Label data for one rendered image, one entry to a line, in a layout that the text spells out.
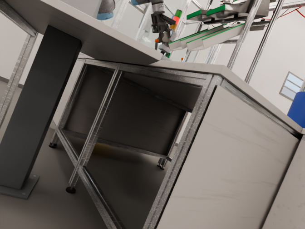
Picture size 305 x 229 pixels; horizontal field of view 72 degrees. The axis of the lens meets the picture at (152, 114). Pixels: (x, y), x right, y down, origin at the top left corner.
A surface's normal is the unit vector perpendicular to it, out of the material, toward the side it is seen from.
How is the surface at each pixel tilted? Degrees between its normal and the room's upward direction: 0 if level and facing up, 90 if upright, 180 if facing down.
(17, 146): 90
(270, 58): 90
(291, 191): 90
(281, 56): 90
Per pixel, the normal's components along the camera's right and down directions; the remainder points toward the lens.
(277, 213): -0.75, -0.29
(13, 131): 0.28, 0.14
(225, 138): 0.54, 0.25
